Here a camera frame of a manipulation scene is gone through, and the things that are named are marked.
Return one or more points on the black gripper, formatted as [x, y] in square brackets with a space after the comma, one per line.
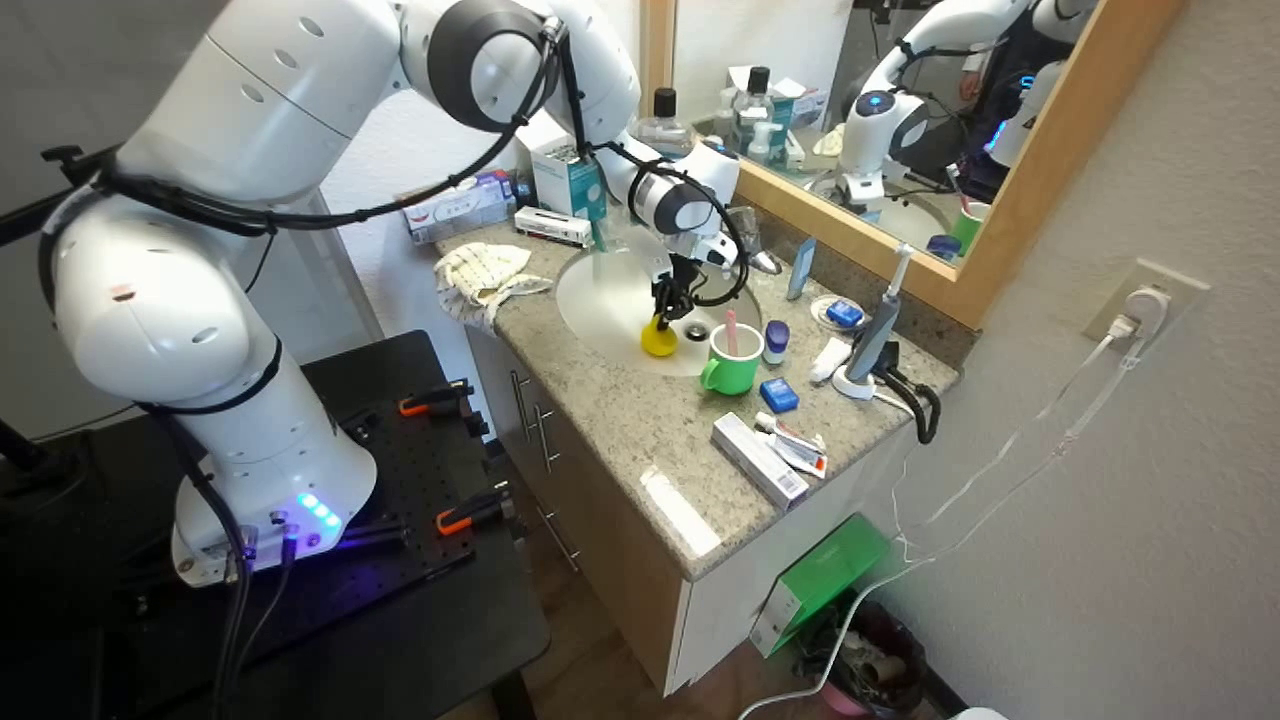
[672, 292]

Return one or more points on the yellow rubber duck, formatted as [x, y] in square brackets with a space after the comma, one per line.
[659, 343]

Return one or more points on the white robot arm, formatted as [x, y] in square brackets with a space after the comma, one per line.
[148, 263]

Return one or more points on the white oval sink basin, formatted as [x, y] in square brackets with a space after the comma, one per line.
[605, 299]

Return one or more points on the green cup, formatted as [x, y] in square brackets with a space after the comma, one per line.
[735, 358]

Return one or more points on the chrome faucet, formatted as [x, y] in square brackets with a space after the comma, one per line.
[753, 238]

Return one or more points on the blue floss container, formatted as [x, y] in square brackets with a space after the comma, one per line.
[780, 399]

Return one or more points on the white tube near box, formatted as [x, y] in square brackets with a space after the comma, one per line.
[554, 226]

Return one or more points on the blue contact lens case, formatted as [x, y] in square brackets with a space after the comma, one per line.
[846, 314]

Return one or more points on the beige cloth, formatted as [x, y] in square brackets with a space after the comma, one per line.
[483, 279]

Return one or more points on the open white box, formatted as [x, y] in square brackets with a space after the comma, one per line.
[561, 179]

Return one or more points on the toothpaste tube white red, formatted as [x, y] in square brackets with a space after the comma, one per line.
[793, 450]

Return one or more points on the electric toothbrush on charger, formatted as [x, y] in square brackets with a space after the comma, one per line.
[857, 372]

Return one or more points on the tissue pack box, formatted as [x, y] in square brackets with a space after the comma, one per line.
[475, 207]

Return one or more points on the blue mouthwash bottle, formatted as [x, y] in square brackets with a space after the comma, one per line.
[663, 124]

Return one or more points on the orange clamp upper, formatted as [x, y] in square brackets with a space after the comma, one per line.
[436, 402]

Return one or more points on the orange clamp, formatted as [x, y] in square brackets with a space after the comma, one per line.
[475, 512]
[436, 402]

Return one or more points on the orange clamp lower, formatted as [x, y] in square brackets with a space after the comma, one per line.
[475, 512]

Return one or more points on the wood framed mirror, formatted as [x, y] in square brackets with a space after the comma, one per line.
[995, 109]

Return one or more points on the green box on cabinet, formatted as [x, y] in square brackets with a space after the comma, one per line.
[813, 583]

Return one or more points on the white vanity cabinet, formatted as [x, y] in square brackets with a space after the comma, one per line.
[672, 540]

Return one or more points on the black robot table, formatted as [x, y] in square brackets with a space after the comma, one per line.
[400, 623]

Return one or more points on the white wall outlet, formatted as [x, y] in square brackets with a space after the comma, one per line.
[1151, 299]

